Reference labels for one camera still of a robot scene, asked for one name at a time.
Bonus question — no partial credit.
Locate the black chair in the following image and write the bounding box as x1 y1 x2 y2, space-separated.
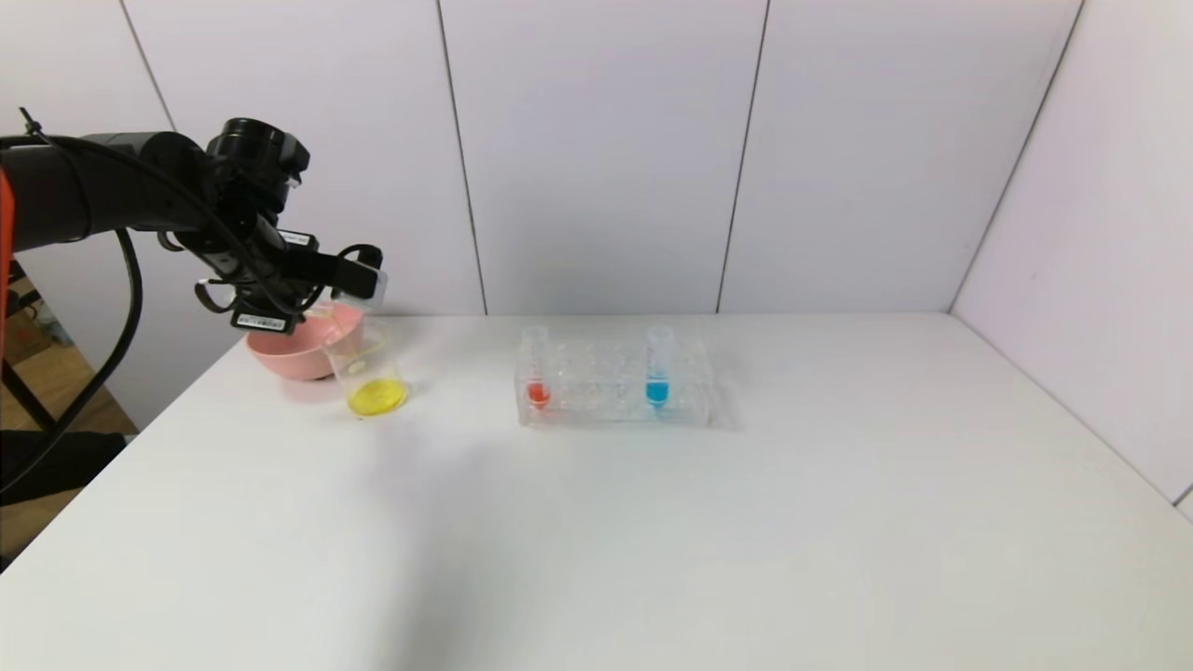
0 429 127 509

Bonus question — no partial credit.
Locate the clear acrylic test tube rack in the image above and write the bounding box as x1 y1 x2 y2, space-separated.
515 337 715 429

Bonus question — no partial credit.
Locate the blue pigment test tube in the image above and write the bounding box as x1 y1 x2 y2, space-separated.
645 326 674 409

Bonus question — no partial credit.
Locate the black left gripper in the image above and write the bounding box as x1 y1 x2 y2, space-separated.
225 212 335 335

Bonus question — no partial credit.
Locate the clear glass beaker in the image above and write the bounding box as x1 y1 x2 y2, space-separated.
322 322 412 419

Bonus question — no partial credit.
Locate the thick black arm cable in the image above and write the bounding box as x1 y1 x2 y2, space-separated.
0 228 143 495

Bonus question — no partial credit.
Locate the pink bowl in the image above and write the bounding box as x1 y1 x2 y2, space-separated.
246 303 366 382

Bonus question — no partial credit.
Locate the yellow pigment test tube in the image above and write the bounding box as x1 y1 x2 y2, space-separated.
331 270 388 313

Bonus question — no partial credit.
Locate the red pigment test tube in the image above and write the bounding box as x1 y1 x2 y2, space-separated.
524 326 555 411

